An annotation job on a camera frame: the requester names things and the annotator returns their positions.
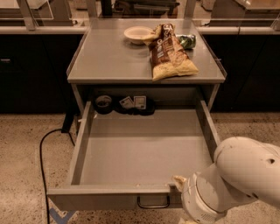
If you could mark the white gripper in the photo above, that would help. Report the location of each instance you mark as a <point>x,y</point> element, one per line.
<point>190,196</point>

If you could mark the grey top drawer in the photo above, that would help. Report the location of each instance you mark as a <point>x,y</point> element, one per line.
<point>128,161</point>

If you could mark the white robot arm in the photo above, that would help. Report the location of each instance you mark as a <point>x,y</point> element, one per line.
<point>243,171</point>

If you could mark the grey drawer cabinet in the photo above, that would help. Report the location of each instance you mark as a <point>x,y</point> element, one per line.
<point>106,57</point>

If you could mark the blue tape floor marker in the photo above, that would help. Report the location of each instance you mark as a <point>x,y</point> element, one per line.
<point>60,219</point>

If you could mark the black tape roll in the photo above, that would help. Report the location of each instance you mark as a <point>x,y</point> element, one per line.
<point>103,104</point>

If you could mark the brown yellow chip bag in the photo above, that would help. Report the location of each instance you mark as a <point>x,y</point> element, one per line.
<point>167,56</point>

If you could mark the dark counter right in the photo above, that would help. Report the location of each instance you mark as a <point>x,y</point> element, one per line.
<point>252,64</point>

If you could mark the dark counter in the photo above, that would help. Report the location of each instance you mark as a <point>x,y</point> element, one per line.
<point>33,73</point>
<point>252,64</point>

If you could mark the green snack packet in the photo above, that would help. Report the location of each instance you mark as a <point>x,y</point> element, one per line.
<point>187,41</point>

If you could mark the white bowl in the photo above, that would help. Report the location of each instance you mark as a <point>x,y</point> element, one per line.
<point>135,34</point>

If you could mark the dark counter left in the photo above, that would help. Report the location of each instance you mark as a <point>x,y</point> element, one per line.
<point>33,73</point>

